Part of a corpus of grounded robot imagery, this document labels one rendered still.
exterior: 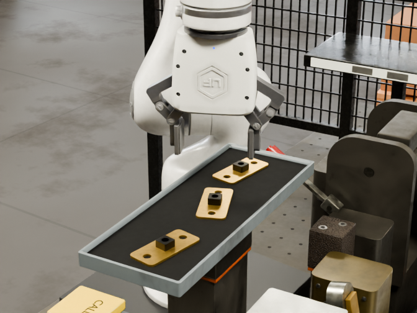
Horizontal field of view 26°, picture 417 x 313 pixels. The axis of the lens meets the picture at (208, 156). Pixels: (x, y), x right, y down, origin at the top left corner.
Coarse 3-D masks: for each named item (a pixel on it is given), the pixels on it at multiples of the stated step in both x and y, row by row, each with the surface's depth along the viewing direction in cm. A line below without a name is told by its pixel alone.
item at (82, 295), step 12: (84, 288) 98; (72, 300) 96; (84, 300) 96; (96, 300) 96; (108, 300) 96; (120, 300) 96; (48, 312) 94; (60, 312) 94; (72, 312) 94; (84, 312) 94; (96, 312) 94; (108, 312) 94
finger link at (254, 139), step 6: (264, 108) 110; (270, 108) 109; (258, 114) 110; (264, 114) 109; (270, 114) 109; (264, 120) 110; (252, 132) 110; (258, 132) 110; (252, 138) 110; (258, 138) 111; (252, 144) 110; (258, 144) 111; (252, 150) 111; (258, 150) 112; (252, 156) 111
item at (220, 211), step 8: (208, 192) 119; (216, 192) 119; (224, 192) 119; (232, 192) 119; (208, 200) 115; (216, 200) 115; (224, 200) 117; (200, 208) 115; (208, 208) 115; (216, 208) 115; (224, 208) 115; (200, 216) 113; (208, 216) 113; (216, 216) 113; (224, 216) 113
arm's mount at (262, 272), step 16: (256, 256) 172; (96, 272) 167; (256, 272) 168; (272, 272) 168; (288, 272) 168; (304, 272) 168; (96, 288) 162; (112, 288) 162; (128, 288) 163; (256, 288) 163; (288, 288) 164; (304, 288) 166; (128, 304) 158; (144, 304) 158
